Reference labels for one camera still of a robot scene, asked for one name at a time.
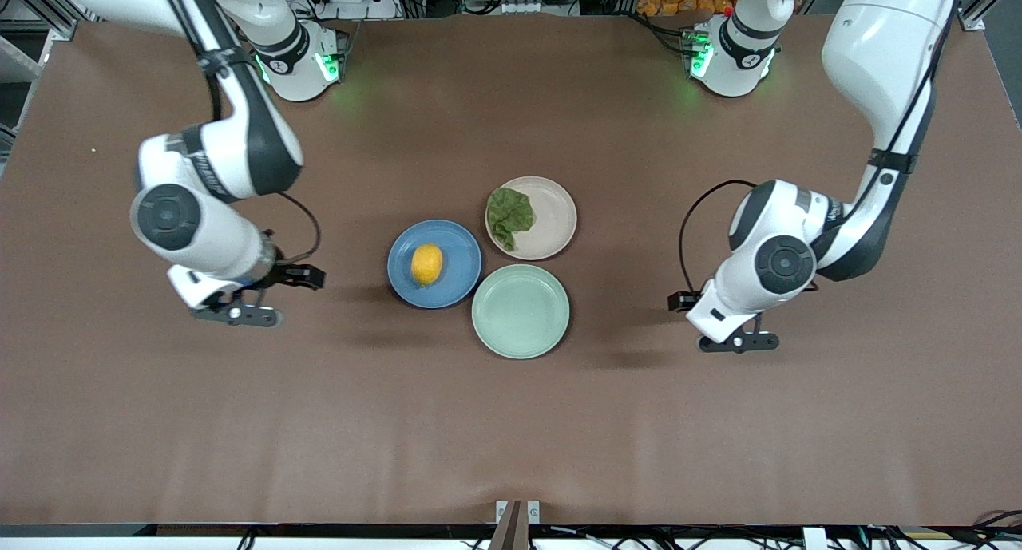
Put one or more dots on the yellow lemon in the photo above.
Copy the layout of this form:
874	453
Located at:
427	264

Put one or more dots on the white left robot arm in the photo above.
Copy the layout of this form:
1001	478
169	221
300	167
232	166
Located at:
878	55

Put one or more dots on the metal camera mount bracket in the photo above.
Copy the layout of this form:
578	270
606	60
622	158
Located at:
517	534

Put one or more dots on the aluminium frame profile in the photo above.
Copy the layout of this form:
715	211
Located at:
978	11
56	23

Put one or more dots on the blue plate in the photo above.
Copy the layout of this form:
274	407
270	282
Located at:
461	251

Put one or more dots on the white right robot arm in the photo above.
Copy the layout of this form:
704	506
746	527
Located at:
200	235

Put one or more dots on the light green plate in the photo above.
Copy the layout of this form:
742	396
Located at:
520	311

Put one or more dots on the beige plate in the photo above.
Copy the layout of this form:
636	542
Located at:
555	219

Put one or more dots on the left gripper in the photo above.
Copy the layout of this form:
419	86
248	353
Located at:
683	301

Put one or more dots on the small white box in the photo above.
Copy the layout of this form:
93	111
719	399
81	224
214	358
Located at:
814	539

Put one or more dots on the green lettuce leaf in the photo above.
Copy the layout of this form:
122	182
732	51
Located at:
511	213

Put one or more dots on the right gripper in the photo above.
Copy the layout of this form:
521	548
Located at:
289	275

